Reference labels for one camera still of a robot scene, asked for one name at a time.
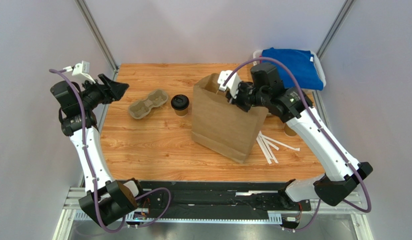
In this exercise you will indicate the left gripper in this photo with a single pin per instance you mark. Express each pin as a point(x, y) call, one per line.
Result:
point(110, 91)

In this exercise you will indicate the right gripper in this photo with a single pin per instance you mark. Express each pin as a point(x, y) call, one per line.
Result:
point(238, 99)

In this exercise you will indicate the brown paper bag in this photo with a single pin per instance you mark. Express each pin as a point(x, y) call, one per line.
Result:
point(221, 126)

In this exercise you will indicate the black plastic cup lid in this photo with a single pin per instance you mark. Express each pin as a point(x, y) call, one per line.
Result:
point(180, 102)

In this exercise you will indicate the brown paper coffee cup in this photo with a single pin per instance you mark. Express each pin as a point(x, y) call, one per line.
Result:
point(181, 112)

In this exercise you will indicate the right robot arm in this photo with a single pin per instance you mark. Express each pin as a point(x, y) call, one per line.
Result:
point(342, 172)

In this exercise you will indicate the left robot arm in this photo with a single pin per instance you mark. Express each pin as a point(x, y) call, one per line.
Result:
point(107, 199)

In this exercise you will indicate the white wrapped straw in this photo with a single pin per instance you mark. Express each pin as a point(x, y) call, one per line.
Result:
point(271, 146)
point(264, 149)
point(278, 142)

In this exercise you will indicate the white plastic basket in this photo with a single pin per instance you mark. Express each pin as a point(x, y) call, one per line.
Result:
point(320, 70)

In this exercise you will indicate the blue folded cloth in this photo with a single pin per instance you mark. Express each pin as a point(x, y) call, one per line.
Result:
point(299, 66)

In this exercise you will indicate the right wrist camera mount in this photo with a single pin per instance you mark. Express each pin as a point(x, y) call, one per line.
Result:
point(229, 81)

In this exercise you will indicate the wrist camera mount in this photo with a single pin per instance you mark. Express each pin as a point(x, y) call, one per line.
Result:
point(80, 71)
point(229, 81)

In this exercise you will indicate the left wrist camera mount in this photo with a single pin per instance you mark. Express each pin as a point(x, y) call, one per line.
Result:
point(80, 71)

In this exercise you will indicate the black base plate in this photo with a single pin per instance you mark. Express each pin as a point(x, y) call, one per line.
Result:
point(208, 200)

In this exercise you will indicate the aluminium frame rail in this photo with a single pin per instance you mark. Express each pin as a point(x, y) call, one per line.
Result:
point(323, 222)

